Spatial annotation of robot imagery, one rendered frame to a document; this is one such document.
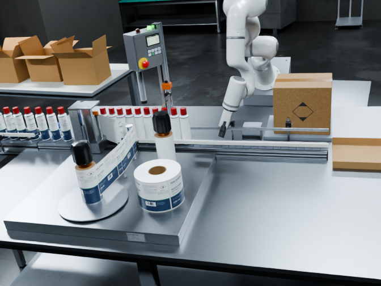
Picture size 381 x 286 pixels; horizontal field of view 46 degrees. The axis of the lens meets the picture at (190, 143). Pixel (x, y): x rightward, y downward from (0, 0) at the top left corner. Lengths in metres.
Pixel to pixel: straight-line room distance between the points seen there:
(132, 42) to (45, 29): 4.95
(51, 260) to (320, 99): 1.81
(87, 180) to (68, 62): 2.22
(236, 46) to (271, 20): 6.23
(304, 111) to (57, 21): 5.51
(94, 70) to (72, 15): 3.86
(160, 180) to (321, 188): 0.72
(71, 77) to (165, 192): 2.41
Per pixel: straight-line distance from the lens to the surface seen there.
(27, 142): 2.84
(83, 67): 4.00
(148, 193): 1.86
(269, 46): 2.62
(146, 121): 2.43
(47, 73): 4.33
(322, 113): 2.46
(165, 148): 2.11
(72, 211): 2.01
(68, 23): 7.64
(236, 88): 2.20
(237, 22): 2.19
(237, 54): 2.19
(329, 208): 1.96
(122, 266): 2.70
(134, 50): 2.33
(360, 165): 2.23
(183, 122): 2.36
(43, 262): 2.91
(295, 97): 2.44
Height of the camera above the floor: 1.94
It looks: 26 degrees down
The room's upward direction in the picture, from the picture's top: 7 degrees counter-clockwise
